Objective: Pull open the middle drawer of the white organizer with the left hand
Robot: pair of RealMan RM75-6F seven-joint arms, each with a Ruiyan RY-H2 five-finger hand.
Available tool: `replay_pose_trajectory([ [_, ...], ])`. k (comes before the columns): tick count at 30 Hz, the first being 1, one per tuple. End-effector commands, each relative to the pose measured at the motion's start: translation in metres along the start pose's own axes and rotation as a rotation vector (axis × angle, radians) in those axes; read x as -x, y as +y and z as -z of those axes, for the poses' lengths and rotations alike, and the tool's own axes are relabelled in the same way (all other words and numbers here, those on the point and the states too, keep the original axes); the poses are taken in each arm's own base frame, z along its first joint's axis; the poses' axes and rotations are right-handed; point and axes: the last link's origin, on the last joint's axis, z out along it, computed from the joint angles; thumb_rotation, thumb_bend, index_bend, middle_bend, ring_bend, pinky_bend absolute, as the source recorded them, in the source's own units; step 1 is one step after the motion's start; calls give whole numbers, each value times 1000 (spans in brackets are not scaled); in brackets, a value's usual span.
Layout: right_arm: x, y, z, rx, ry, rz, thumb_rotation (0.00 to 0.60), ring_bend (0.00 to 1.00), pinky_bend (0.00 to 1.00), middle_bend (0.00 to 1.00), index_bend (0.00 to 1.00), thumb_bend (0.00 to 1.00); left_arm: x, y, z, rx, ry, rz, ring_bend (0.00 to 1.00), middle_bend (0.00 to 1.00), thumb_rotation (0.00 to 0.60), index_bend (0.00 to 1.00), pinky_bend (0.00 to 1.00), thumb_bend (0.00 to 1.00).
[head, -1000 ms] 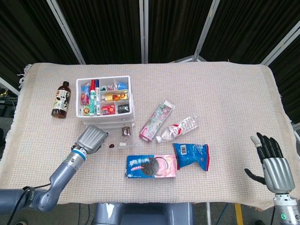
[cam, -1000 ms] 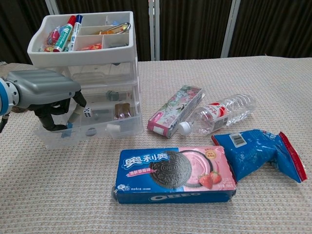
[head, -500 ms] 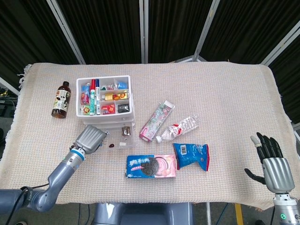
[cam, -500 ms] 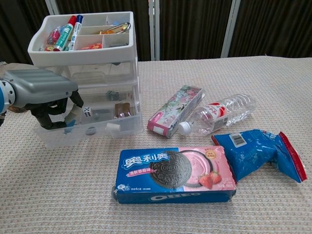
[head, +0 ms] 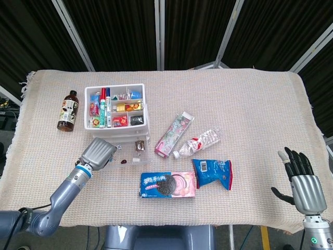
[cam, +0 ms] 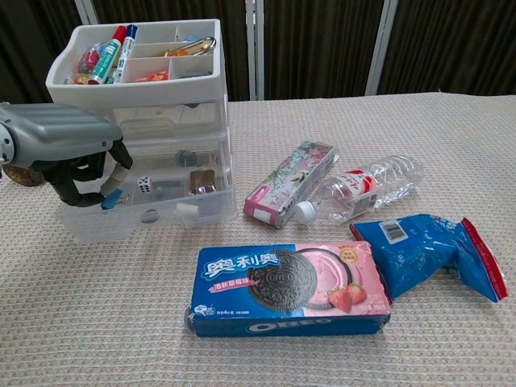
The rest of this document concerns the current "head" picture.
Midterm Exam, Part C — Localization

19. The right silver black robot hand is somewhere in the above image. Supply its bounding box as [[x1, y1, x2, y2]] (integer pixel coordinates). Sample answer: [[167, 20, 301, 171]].
[[270, 146, 328, 216]]

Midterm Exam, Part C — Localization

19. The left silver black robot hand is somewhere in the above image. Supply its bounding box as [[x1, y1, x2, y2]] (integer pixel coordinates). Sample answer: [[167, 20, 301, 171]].
[[75, 137, 118, 171]]

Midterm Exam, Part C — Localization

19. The clear plastic bin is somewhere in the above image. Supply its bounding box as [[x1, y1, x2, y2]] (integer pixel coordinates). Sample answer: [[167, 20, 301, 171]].
[[89, 127, 150, 136], [103, 135, 154, 167]]

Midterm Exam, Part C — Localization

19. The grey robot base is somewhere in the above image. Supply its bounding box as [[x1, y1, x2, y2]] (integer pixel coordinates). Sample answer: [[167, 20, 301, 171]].
[[104, 225, 216, 250]]

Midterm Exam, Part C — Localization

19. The blue pink Oreo box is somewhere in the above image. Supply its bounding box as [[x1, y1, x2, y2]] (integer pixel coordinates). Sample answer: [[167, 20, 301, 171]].
[[137, 171, 197, 199]]

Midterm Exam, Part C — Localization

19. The red capped marker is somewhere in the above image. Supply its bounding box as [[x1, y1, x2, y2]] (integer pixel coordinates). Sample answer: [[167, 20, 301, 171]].
[[99, 87, 107, 128]]

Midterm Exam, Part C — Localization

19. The blue capped marker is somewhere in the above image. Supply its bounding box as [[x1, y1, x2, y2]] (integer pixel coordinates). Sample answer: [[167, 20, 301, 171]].
[[105, 87, 113, 128]]

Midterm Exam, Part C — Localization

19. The brown glass bottle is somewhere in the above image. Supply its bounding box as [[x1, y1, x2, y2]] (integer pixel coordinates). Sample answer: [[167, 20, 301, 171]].
[[56, 90, 79, 132]]

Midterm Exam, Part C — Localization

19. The pink floral carton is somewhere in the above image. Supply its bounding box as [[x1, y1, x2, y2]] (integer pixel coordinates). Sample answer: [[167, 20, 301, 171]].
[[155, 111, 195, 158]]

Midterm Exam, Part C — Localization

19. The blue snack bag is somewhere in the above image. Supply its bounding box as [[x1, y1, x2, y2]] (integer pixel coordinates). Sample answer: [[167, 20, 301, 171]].
[[191, 158, 233, 191]]

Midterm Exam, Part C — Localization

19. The clear plastic water bottle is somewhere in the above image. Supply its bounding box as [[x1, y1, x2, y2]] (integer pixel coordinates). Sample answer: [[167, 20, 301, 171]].
[[173, 127, 222, 159]]

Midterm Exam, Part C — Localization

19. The beige woven tablecloth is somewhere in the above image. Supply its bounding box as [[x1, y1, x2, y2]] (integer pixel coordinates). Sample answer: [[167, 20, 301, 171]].
[[4, 68, 330, 234]]

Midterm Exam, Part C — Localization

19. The dark folding partition screen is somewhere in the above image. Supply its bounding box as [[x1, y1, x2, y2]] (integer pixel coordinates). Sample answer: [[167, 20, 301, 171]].
[[0, 0, 333, 139]]

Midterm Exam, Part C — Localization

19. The white drawer organizer box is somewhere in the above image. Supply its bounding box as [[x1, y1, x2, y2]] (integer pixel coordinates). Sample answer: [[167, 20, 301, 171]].
[[83, 83, 152, 146]]

